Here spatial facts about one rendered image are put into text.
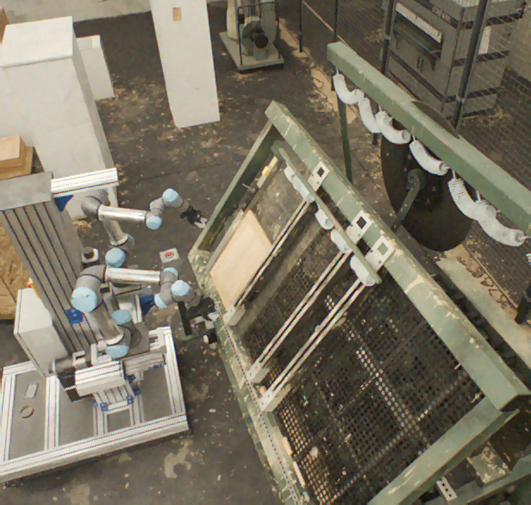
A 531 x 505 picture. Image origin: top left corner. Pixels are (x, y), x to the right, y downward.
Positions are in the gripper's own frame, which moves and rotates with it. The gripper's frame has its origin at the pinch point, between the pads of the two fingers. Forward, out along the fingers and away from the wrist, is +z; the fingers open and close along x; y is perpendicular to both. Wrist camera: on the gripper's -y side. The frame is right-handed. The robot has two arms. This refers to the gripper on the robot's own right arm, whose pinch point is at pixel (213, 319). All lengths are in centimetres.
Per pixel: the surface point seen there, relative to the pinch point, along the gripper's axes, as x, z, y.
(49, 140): 274, -18, -107
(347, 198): 7, -16, 94
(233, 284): 48, 36, 3
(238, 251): 63, 27, 16
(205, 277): 71, 40, -17
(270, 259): 28.0, 13.4, 37.9
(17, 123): 442, 9, -192
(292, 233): 29, 6, 57
